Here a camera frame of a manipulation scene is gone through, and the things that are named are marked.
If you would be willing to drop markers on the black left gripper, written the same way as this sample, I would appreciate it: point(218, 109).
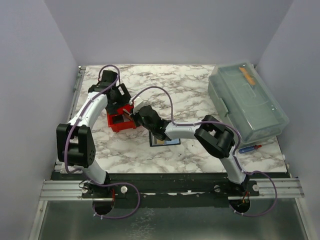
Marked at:
point(125, 99)

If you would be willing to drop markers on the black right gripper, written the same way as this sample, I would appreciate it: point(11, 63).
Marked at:
point(134, 117)

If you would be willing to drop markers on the black leather card holder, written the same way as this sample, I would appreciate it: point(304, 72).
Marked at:
point(154, 142)

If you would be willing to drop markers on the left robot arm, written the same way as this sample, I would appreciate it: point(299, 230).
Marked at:
point(75, 143)

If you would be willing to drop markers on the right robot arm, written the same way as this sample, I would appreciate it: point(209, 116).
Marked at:
point(216, 137)

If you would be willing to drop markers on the cards in red bin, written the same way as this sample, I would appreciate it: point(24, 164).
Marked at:
point(128, 114)

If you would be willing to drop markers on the red plastic bin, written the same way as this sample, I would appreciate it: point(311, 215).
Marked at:
point(118, 122)

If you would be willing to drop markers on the green plastic storage box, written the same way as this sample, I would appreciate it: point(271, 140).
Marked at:
point(251, 110)

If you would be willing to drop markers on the small blue object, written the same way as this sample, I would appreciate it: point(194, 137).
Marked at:
point(249, 149)

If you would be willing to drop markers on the orange tool inside box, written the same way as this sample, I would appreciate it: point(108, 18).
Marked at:
point(247, 76)

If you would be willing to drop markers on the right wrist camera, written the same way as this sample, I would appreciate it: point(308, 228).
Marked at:
point(137, 104)

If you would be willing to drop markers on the aluminium rail frame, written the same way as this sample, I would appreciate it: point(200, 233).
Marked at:
point(272, 206)

